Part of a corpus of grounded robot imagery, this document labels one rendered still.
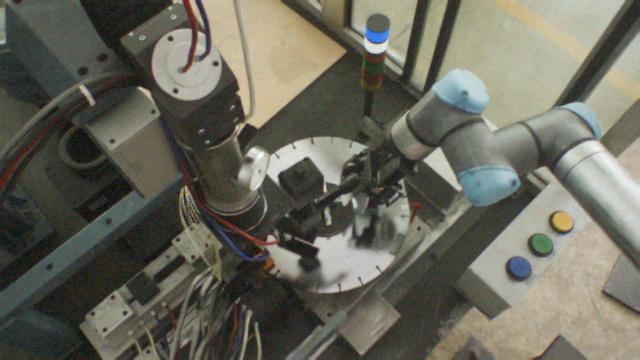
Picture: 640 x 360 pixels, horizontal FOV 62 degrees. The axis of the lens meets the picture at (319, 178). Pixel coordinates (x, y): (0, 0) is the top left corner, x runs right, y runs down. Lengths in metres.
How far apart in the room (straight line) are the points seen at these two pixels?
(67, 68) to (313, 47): 1.03
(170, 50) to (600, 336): 1.92
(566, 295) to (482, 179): 1.43
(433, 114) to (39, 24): 0.52
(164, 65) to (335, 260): 0.65
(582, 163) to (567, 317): 1.38
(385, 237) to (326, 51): 0.65
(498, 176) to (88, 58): 0.52
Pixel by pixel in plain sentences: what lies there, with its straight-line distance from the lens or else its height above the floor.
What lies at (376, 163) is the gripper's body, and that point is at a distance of 0.92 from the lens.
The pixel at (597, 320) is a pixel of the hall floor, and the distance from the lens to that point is 2.19.
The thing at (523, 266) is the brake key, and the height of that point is 0.91.
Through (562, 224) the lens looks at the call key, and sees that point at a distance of 1.20.
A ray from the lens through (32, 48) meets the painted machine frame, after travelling 0.63.
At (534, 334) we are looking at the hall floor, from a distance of 2.09.
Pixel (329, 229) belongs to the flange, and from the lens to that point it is 1.04.
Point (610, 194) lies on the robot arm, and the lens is 0.78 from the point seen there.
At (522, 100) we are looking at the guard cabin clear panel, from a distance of 1.22.
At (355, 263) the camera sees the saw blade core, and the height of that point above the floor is 0.95.
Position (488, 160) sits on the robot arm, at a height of 1.28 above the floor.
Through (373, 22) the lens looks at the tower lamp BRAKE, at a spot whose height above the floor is 1.16.
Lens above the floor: 1.94
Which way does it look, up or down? 65 degrees down
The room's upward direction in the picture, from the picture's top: 2 degrees counter-clockwise
